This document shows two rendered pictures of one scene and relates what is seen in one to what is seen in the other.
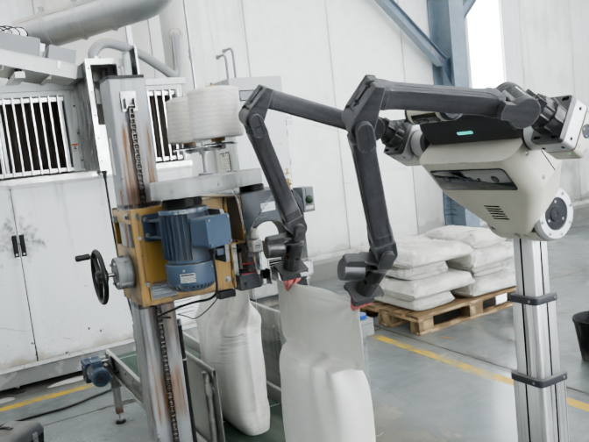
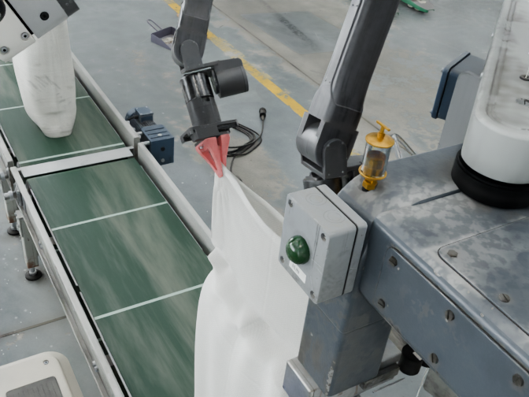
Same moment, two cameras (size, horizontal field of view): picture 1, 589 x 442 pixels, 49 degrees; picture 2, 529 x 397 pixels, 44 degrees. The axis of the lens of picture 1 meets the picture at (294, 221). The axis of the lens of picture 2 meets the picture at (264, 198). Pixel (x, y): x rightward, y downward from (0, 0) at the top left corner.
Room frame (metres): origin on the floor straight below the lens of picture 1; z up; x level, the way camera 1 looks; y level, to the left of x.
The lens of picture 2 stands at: (2.84, -0.15, 1.69)
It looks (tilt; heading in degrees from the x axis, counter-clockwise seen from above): 35 degrees down; 175
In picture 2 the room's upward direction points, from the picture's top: 7 degrees clockwise
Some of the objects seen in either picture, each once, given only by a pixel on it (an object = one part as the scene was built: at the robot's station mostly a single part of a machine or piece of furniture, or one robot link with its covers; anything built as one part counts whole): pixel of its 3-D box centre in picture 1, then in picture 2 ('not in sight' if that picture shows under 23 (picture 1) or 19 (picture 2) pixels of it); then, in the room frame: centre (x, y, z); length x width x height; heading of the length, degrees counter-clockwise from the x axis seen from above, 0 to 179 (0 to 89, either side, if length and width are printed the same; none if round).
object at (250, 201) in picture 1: (256, 223); (482, 323); (2.37, 0.14, 1.21); 0.30 x 0.25 x 0.30; 29
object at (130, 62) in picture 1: (133, 89); not in sight; (4.14, 0.91, 1.95); 0.30 x 0.01 x 0.48; 29
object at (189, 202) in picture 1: (181, 203); not in sight; (1.95, 0.33, 1.35); 0.12 x 0.12 x 0.04
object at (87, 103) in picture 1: (101, 117); not in sight; (4.43, 1.22, 1.82); 0.51 x 0.27 x 0.71; 29
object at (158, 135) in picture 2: not in sight; (143, 132); (0.53, -0.45, 0.35); 0.30 x 0.15 x 0.15; 29
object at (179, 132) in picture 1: (186, 120); not in sight; (2.26, 0.33, 1.61); 0.15 x 0.14 x 0.17; 29
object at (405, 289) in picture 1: (427, 282); not in sight; (4.93, -0.98, 0.32); 0.66 x 0.43 x 0.15; 121
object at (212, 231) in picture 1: (211, 234); (465, 97); (1.89, 0.25, 1.25); 0.10 x 0.08 x 0.12; 144
